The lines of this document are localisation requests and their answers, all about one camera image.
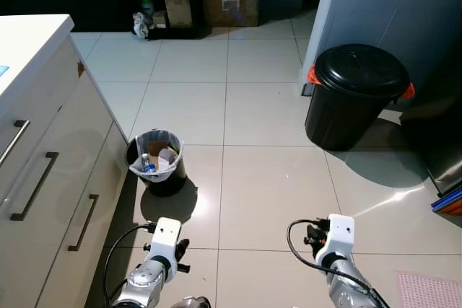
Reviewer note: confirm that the robot left leg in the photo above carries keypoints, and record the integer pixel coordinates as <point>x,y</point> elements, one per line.
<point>191,303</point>

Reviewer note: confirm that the small lined waste bin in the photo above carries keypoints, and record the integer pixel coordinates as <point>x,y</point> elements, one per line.
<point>166,182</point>

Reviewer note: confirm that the plastic bottle blue cap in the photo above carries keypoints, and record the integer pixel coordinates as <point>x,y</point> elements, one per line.
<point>148,165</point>

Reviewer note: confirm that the white carton scrap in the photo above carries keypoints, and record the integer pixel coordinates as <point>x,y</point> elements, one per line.
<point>167,158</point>

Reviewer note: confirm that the brown cardboard scrap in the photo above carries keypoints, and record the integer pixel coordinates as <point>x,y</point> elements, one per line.
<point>157,148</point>

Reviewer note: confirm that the pink floor mat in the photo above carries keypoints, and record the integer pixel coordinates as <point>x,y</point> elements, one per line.
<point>429,292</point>

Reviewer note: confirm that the large black lidded dustbin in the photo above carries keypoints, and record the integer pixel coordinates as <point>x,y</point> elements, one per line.
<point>346,113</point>

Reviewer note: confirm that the blue and orange flat item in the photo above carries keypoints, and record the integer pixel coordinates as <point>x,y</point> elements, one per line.
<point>451,203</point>

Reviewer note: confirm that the stainless steel appliance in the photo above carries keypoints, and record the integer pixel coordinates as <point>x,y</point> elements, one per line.
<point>440,149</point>

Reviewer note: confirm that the white drawer cabinet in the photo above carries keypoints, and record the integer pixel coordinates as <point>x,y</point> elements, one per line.
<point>65,142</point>

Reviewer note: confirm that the red bin liner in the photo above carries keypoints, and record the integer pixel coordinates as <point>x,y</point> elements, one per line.
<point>312,76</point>

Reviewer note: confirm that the brown corner protector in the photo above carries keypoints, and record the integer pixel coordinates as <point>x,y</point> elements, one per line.
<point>81,68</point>

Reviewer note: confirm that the white crumpled bag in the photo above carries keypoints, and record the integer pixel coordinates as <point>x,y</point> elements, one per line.
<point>141,25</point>

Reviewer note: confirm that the small tan box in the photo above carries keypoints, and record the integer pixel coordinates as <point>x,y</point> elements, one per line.
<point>159,19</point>

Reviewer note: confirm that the brown cardboard box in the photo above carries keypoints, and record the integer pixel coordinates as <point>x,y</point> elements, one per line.
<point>245,12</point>

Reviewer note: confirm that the brown leaning board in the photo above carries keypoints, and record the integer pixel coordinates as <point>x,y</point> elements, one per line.
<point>177,5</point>

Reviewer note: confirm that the black shelf unit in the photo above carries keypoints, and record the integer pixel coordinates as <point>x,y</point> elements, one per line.
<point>198,5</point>

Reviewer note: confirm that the green bottle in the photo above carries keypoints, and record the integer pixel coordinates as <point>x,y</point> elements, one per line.
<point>148,3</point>

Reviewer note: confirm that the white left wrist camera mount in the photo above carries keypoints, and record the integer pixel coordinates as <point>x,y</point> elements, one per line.
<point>166,234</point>

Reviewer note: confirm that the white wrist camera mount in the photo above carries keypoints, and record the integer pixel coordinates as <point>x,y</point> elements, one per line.
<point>339,232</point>
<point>166,234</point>

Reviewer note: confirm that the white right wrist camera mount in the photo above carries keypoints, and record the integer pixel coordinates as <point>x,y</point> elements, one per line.
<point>339,232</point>

